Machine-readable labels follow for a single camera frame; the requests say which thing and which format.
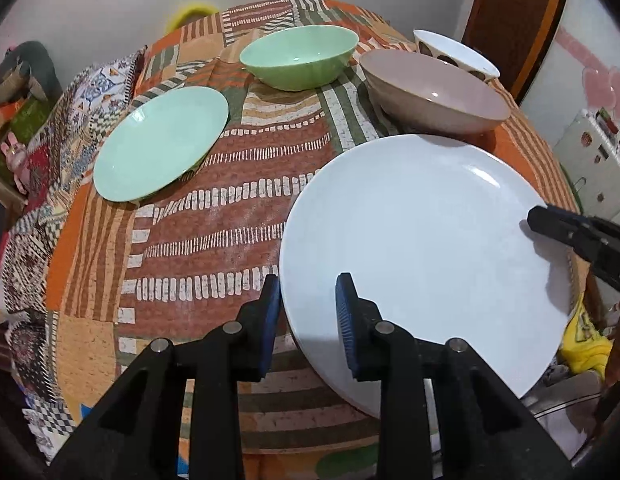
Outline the pink beige bowl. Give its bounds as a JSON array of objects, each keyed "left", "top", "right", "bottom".
[{"left": 360, "top": 49, "right": 512, "bottom": 135}]

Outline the white bowl with brown dots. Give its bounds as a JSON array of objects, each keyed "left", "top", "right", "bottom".
[{"left": 413, "top": 29, "right": 501, "bottom": 82}]

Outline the large white plate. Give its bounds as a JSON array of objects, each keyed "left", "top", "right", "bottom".
[{"left": 279, "top": 134, "right": 577, "bottom": 418}]

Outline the brown wooden door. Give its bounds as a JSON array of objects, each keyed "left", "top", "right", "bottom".
[{"left": 462, "top": 0, "right": 573, "bottom": 103}]

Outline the green cardboard box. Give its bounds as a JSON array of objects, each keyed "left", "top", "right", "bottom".
[{"left": 0, "top": 97, "right": 53, "bottom": 171}]

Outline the multicoloured patterned blanket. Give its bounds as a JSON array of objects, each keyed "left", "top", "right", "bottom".
[{"left": 0, "top": 46, "right": 148, "bottom": 461}]

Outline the pink bunny toy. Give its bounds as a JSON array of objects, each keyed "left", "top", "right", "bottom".
[{"left": 0, "top": 135, "right": 33, "bottom": 193}]

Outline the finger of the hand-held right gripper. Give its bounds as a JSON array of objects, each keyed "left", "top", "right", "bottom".
[{"left": 527, "top": 205, "right": 598, "bottom": 262}]

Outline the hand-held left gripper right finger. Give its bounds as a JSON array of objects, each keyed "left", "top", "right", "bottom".
[{"left": 335, "top": 272, "right": 573, "bottom": 480}]

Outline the green plate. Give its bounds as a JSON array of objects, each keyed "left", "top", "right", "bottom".
[{"left": 93, "top": 86, "right": 230, "bottom": 203}]

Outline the green bowl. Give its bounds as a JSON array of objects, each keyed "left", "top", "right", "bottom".
[{"left": 239, "top": 25, "right": 359, "bottom": 92}]

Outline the yellow printed cloth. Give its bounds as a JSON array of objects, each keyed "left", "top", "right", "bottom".
[{"left": 560, "top": 295, "right": 616, "bottom": 378}]

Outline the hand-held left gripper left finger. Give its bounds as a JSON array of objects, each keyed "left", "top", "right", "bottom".
[{"left": 47, "top": 274, "right": 282, "bottom": 480}]

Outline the pink wall decoration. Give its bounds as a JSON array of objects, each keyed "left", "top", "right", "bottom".
[{"left": 555, "top": 25, "right": 620, "bottom": 111}]

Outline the orange striped patchwork tablecloth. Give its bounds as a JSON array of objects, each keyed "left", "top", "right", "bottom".
[{"left": 44, "top": 0, "right": 598, "bottom": 468}]

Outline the white case with stickers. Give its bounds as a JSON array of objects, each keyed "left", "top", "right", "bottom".
[{"left": 552, "top": 107, "right": 620, "bottom": 221}]

